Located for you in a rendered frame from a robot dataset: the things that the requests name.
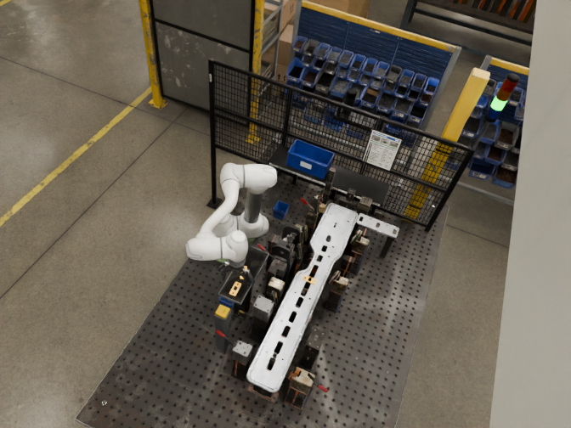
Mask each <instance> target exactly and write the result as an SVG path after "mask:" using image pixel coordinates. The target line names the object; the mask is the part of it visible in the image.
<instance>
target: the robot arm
mask: <svg viewBox="0 0 571 428"><path fill-rule="evenodd" d="M276 182H277V175H276V170H275V169H274V168H273V167H272V166H268V165H263V164H249V165H236V164H234V163H227V164H225V165H224V166H223V168H222V170H221V173H220V183H221V187H222V191H223V193H224V196H225V201H224V203H223V204H222V205H221V206H220V207H219V208H218V209H217V210H216V211H215V212H214V213H213V214H212V215H211V216H210V217H209V218H208V219H207V220H206V221H205V222H204V224H203V225H202V227H201V231H200V232H199V233H198V234H197V235H196V237H195V238H193V239H190V240H189V241H188V242H187V243H186V245H185V247H186V253H187V256H188V257H189V258H191V259H194V260H199V261H211V260H217V259H228V261H226V260H225V262H224V263H223V264H222V265H221V266H220V267H219V268H218V271H220V272H221V275H222V276H223V281H224V280H225V278H226V272H228V271H233V272H236V273H238V274H239V275H240V276H242V278H243V279H244V280H245V281H246V290H247V289H248V287H249V286H250V285H251V284H253V283H254V281H255V280H254V278H253V277H252V275H251V273H250V269H247V270H246V269H244V263H245V261H246V254H247V252H248V242H247V239H249V238H257V237H261V236H263V235H265V234H266V233H267V232H268V230H269V221H268V219H267V218H266V217H265V216H263V215H261V213H260V210H261V204H262V201H263V192H265V190H267V189H268V188H271V187H273V186H274V185H275V184H276ZM241 188H247V194H246V207H245V211H244V212H243V213H242V214H241V215H240V216H233V215H231V214H230V212H232V210H233V209H234V208H235V206H236V203H237V200H238V193H239V189H241ZM227 265H229V266H228V267H226V266H227Z"/></svg>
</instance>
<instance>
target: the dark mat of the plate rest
mask: <svg viewBox="0 0 571 428"><path fill-rule="evenodd" d="M267 255H268V254H266V253H264V252H262V251H259V250H256V249H254V248H252V247H250V246H248V252H247V254H246V261H245V263H244V266H247V268H248V269H250V273H251V275H252V277H253V278H255V277H256V275H257V273H258V271H259V269H260V267H261V266H262V265H263V262H264V260H265V259H266V257H267ZM235 282H238V283H241V287H240V288H239V290H238V292H237V294H236V296H232V295H231V294H230V293H229V292H230V291H231V289H232V287H233V285H234V283H235ZM249 287H250V286H249ZM249 287H248V289H249ZM248 289H247V290H248ZM247 290H246V281H245V280H244V279H241V278H240V275H239V274H238V273H236V272H232V273H231V275H230V277H229V279H228V280H227V282H226V284H225V285H224V287H223V288H222V290H221V292H220V293H219V294H221V295H223V296H227V297H228V298H230V299H233V300H235V301H237V302H241V301H242V300H243V298H244V296H245V294H246V292H247Z"/></svg>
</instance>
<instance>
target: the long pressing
mask: <svg viewBox="0 0 571 428"><path fill-rule="evenodd" d="M330 214H331V215H330ZM358 216H359V215H358V213H357V212H356V211H352V210H349V209H348V208H345V207H343V206H340V205H337V204H334V203H330V204H329V205H328V206H327V207H326V209H325V212H324V214H323V216H322V218H321V219H320V222H319V225H318V227H317V228H316V230H315V232H314V235H313V237H312V239H311V240H310V242H309V245H310V247H311V249H312V251H313V253H314V256H313V258H312V260H311V262H310V263H309V265H308V268H307V269H305V270H302V271H299V272H297V273H296V275H295V277H294V279H293V280H292V282H291V285H290V287H289V289H288V291H287V292H286V294H285V297H284V299H283V301H282V302H281V304H280V307H279V309H278V311H277V313H276V314H275V316H274V319H273V321H272V323H271V325H270V326H269V330H268V332H267V334H266V335H265V337H264V339H263V342H262V344H261V346H260V347H259V349H258V351H257V354H256V356H255V357H254V359H253V361H252V364H251V366H250V368H249V369H248V371H247V374H246V378H247V380H248V381H249V382H250V383H252V384H253V385H256V386H259V387H261V388H263V389H264V390H266V391H269V392H277V391H278V390H279V389H280V387H281V385H282V382H283V380H284V378H285V377H286V373H287V371H288V369H289V367H290V365H291V361H292V359H293V357H294V355H295V353H296V350H297V348H298V345H299V343H300V341H301V339H302V336H303V334H304V331H305V329H306V328H307V325H308V322H309V320H310V318H311V316H312V313H313V311H314V308H315V306H316V304H317V302H318V299H319V297H320V294H321V292H322V290H323V288H324V286H325V282H326V280H327V279H328V276H329V274H330V272H331V269H332V267H333V265H334V263H335V262H336V261H337V260H338V259H339V258H340V257H341V256H342V253H343V252H344V249H345V247H346V245H347V242H348V240H349V237H350V235H351V233H352V231H353V227H354V225H355V223H356V221H357V219H358ZM335 223H336V224H335ZM334 225H336V226H335V227H334ZM327 235H331V241H330V242H327V241H326V237H327ZM323 245H324V246H327V249H326V252H323V251H322V250H321V249H322V247H323ZM332 246H334V247H332ZM318 256H322V257H323V258H322V260H321V262H317V261H316V260H317V258H318ZM328 256H329V257H328ZM314 265H316V266H318V269H317V272H316V274H315V275H314V279H317V282H316V284H311V283H310V284H311V285H310V286H309V288H308V292H307V294H306V295H305V296H301V293H302V289H303V287H304V285H305V284H306V282H307V281H305V280H303V277H304V275H307V276H309V274H310V273H311V271H312V269H313V267H314ZM295 292H296V293H295ZM299 297H302V298H303V302H302V305H301V306H300V308H298V307H295V305H296V303H297V300H298V298H299ZM309 298H310V299H309ZM292 312H296V313H297V315H296V317H295V319H294V322H293V323H291V322H289V318H290V316H291V313H292ZM281 320H282V322H281ZM286 326H288V327H290V330H289V333H288V335H287V337H286V338H284V337H282V336H281V335H282V333H283V331H284V328H285V327H286ZM279 341H280V342H282V343H283V346H282V347H281V349H280V353H279V354H277V353H276V354H277V357H276V358H273V354H274V349H275V348H276V346H277V344H278V342H279ZM270 358H273V359H275V363H274V366H273V368H272V369H271V371H269V370H266V367H267V365H268V363H269V360H270ZM282 359H284V360H282Z"/></svg>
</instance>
